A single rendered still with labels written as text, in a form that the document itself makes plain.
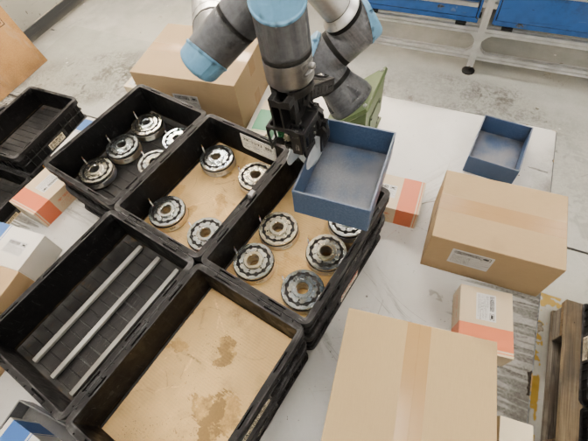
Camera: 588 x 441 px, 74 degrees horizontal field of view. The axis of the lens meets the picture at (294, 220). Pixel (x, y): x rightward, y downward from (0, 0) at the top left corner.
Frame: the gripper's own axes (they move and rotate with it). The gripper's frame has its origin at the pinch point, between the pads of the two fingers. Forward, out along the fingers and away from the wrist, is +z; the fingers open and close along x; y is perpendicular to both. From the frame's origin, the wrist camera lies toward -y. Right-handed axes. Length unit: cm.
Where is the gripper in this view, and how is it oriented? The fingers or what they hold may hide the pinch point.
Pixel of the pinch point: (310, 157)
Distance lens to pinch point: 78.8
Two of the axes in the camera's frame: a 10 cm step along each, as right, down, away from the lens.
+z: 1.4, 5.6, 8.2
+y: -4.0, 7.9, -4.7
